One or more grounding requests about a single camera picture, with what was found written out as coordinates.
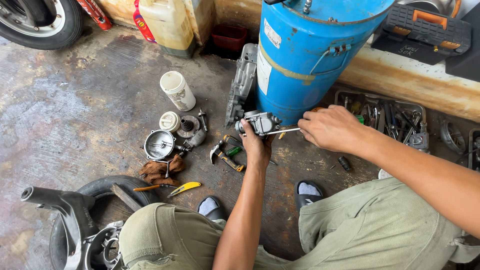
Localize person's right hand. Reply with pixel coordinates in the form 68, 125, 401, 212
297, 105, 363, 154

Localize person's left hand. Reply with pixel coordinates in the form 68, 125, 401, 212
240, 119, 277, 169

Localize grey metal carburetor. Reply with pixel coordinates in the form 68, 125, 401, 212
235, 110, 283, 136

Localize steel shaft screwdriver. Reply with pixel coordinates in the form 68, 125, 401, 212
240, 127, 301, 137

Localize black yellow claw hammer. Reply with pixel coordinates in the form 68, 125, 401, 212
209, 140, 245, 173

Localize small black metal shaft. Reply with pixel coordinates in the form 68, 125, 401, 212
197, 107, 209, 133

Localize grey engine crankcase cover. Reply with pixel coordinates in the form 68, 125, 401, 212
224, 43, 259, 129

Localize grey metal pipe part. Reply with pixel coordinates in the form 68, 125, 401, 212
175, 129, 208, 154

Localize black socket piece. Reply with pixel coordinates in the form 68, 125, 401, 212
337, 155, 353, 172

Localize round toothed clutch gear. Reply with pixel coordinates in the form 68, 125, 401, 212
176, 115, 202, 140

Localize blue metal drum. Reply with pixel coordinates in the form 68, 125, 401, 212
256, 0, 395, 126

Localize black slipper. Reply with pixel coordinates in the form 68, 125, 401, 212
294, 179, 325, 213
196, 195, 227, 222

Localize white plastic bottle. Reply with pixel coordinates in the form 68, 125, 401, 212
160, 71, 197, 112

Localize white round plastic cap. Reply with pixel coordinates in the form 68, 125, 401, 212
159, 111, 182, 133

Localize metal tray of tools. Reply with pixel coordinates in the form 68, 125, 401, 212
334, 89, 428, 146

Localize yellow utility knife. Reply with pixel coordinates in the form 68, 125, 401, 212
167, 181, 202, 199

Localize round grey metal cover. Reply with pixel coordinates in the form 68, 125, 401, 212
142, 129, 177, 161

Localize small metal t-wrench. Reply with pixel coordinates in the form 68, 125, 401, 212
151, 159, 174, 179

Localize red plastic basket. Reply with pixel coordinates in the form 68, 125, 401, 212
211, 24, 248, 52

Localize brown dirty rag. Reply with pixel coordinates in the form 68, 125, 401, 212
138, 154, 187, 187

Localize small grey metal part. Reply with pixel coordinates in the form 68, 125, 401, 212
408, 131, 431, 154

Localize black chalk board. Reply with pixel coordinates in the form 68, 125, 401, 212
370, 35, 448, 67

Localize olive green trousers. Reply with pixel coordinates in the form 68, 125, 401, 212
119, 176, 480, 270

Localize yellowish plastic jerrycan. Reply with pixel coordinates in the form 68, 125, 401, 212
138, 0, 197, 59

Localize wooden stick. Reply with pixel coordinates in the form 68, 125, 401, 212
111, 183, 144, 213

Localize black rubber tyre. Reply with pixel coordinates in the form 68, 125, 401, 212
49, 175, 163, 270

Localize black orange tool case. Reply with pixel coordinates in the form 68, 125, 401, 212
382, 3, 473, 57

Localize dark tray of parts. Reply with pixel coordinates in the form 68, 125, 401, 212
467, 128, 480, 172

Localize black box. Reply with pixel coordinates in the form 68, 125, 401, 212
445, 33, 480, 83

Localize red spray can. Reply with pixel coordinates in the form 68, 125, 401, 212
76, 0, 113, 32

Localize black scooter swingarm part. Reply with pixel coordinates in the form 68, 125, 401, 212
20, 186, 126, 270

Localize scooter wheel with tyre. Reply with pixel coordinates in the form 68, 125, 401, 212
0, 0, 84, 51

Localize orange handled thin screwdriver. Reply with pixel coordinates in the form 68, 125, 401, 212
133, 183, 178, 192

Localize round metal ring part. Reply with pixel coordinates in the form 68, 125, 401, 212
439, 118, 467, 155

